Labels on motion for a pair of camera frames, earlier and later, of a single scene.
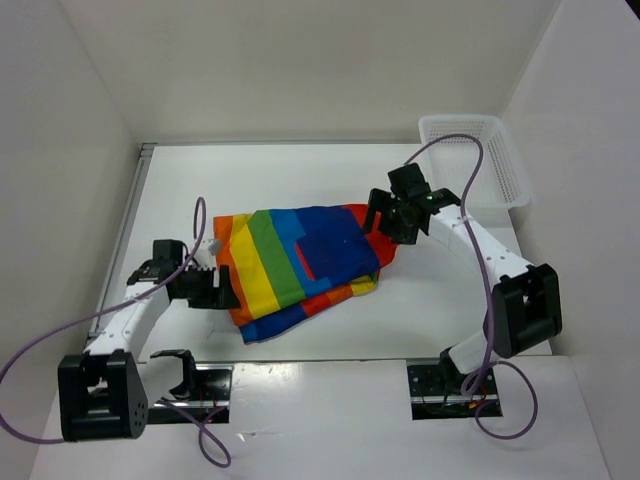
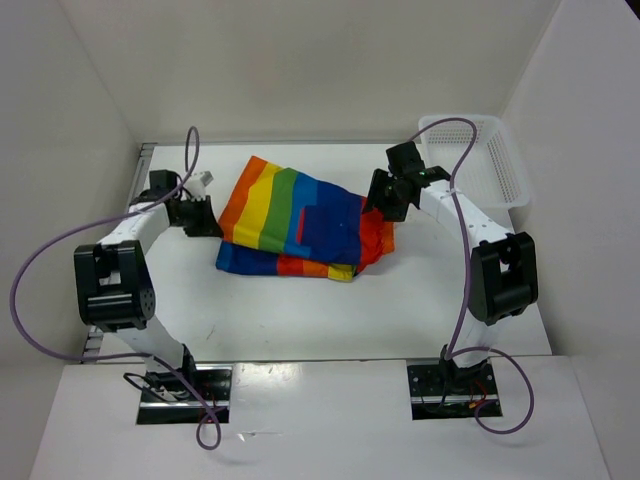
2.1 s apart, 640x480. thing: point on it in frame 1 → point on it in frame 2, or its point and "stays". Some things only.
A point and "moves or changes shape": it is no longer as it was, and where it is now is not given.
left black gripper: x=221 y=297 → x=208 y=226
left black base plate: x=212 y=392 stays
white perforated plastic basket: x=498 y=185 stays
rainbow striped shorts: x=286 y=264 moves or changes shape
